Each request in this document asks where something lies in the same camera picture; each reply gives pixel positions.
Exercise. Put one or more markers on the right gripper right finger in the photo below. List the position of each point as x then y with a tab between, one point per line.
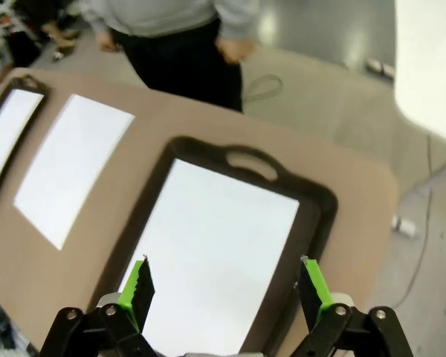
316	290

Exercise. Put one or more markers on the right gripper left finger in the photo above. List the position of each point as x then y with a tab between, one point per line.
137	294

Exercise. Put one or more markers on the white A4 paper sheets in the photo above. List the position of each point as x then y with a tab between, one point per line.
11	137
215	241

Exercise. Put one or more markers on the white A4 paper stack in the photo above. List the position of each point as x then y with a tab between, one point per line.
70	167

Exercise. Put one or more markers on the person's left hand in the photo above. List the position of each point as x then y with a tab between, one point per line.
234	50

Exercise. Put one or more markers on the person's right hand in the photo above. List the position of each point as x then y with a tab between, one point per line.
108	41

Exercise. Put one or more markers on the white power strip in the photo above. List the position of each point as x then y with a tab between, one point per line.
405	226
381	67

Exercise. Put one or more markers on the person in grey hoodie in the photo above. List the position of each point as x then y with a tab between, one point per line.
182	67

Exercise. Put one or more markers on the white rounded table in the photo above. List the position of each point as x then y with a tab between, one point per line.
431	56

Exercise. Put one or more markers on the black bag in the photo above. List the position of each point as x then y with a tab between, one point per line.
26	52

